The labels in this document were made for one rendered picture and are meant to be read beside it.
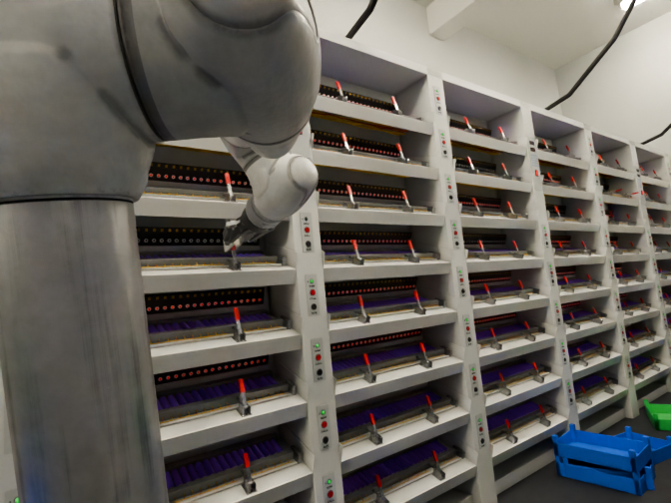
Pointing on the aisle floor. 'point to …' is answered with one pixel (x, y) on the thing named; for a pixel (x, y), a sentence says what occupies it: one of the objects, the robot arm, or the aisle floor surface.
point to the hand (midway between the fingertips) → (233, 243)
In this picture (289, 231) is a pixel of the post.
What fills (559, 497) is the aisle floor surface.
